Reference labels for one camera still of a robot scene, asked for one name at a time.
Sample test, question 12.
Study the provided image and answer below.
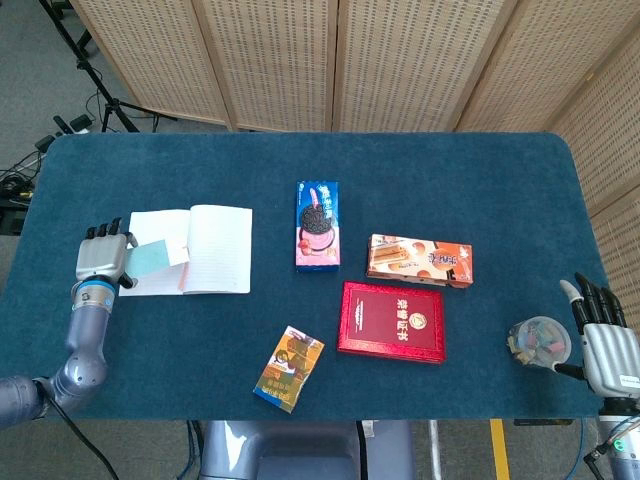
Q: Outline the woven wooden folding screen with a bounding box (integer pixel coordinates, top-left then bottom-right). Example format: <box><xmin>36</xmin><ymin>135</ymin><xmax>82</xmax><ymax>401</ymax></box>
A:
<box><xmin>69</xmin><ymin>0</ymin><xmax>640</xmax><ymax>321</ymax></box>

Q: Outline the blue velvet tablecloth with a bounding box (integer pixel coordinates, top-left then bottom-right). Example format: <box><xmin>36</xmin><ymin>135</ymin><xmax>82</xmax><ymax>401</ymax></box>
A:
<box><xmin>0</xmin><ymin>130</ymin><xmax>621</xmax><ymax>421</ymax></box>

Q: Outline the open lined notebook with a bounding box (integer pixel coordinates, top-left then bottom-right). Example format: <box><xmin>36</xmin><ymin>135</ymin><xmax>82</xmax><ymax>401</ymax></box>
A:
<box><xmin>118</xmin><ymin>203</ymin><xmax>254</xmax><ymax>298</ymax></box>

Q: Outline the grey robot torso base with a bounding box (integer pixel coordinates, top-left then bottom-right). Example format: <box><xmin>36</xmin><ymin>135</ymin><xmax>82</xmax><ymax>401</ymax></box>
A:
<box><xmin>199</xmin><ymin>419</ymin><xmax>416</xmax><ymax>480</ymax></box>

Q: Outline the black tripod stand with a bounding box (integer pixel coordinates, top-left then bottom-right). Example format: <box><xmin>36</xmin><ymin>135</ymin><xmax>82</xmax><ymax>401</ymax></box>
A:
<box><xmin>39</xmin><ymin>0</ymin><xmax>176</xmax><ymax>134</ymax></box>

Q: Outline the teal cream bookmark pink tassel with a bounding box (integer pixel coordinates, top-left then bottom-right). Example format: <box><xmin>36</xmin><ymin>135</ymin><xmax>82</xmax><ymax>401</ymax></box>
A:
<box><xmin>124</xmin><ymin>238</ymin><xmax>191</xmax><ymax>291</ymax></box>

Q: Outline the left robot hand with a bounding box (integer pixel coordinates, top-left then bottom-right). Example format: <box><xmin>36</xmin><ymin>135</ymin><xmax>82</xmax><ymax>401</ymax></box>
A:
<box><xmin>74</xmin><ymin>216</ymin><xmax>140</xmax><ymax>290</ymax></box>

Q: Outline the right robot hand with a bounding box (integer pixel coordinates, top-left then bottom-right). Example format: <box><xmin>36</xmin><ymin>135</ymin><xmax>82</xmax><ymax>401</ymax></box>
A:
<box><xmin>553</xmin><ymin>272</ymin><xmax>640</xmax><ymax>399</ymax></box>

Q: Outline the clear plastic cup with clips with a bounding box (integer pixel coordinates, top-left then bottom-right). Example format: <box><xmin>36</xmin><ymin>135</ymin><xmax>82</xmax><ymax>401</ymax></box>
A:
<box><xmin>508</xmin><ymin>315</ymin><xmax>572</xmax><ymax>370</ymax></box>

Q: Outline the blue pink cookie box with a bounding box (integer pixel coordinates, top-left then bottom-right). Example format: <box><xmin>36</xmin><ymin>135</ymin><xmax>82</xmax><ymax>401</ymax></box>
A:
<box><xmin>294</xmin><ymin>180</ymin><xmax>343</xmax><ymax>274</ymax></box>

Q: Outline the orange wafer snack box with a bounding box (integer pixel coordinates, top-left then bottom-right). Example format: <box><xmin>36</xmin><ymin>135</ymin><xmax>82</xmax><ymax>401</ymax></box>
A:
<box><xmin>366</xmin><ymin>232</ymin><xmax>475</xmax><ymax>290</ymax></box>

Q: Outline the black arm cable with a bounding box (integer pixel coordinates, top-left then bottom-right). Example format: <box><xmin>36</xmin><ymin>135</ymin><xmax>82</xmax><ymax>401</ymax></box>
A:
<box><xmin>47</xmin><ymin>394</ymin><xmax>122</xmax><ymax>480</ymax></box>

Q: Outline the red certificate folder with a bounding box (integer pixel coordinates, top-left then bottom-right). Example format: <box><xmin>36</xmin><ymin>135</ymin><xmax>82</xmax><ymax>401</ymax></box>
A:
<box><xmin>336</xmin><ymin>280</ymin><xmax>447</xmax><ymax>366</ymax></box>

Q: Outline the yellow green cocoa snack box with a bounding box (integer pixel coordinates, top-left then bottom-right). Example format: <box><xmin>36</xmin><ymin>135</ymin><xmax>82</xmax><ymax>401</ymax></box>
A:
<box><xmin>252</xmin><ymin>325</ymin><xmax>326</xmax><ymax>415</ymax></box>

